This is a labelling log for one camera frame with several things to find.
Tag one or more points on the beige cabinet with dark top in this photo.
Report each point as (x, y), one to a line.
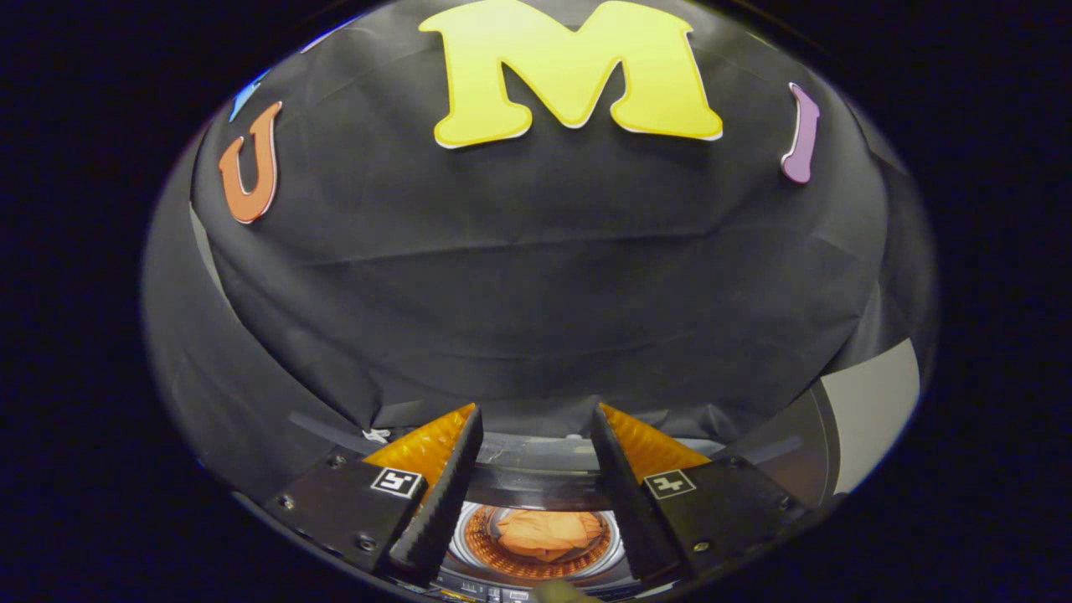
(871, 410)

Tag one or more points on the grey washing machine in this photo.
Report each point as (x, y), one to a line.
(544, 452)

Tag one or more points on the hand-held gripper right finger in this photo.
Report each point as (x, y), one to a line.
(624, 502)

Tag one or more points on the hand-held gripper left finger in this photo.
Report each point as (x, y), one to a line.
(444, 502)

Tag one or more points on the orange polo shirt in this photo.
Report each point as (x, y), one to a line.
(548, 534)

